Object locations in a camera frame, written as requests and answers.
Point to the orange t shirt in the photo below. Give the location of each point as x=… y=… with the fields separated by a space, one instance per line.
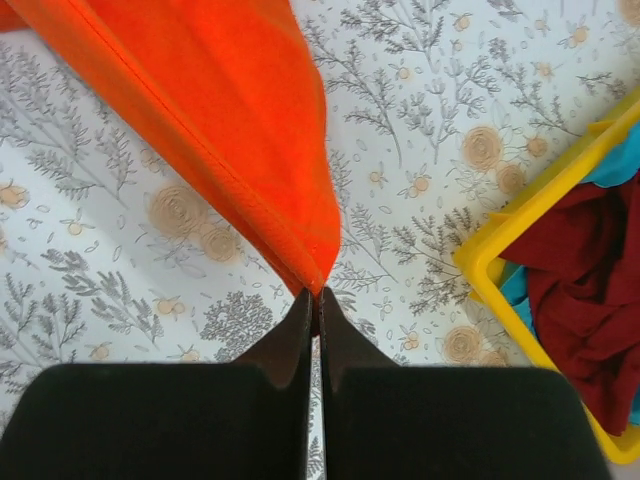
x=228 y=94

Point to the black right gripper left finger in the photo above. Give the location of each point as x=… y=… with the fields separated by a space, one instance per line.
x=246 y=419

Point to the yellow plastic bin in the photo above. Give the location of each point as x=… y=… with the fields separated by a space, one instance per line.
x=559 y=268

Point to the cyan t shirt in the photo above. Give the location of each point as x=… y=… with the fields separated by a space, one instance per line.
x=520 y=290

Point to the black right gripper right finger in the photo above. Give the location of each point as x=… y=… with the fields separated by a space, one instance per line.
x=385 y=421

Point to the floral patterned table mat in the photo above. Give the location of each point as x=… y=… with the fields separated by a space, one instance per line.
x=439 y=112

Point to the dark red t shirt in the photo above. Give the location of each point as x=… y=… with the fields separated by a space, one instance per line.
x=585 y=295

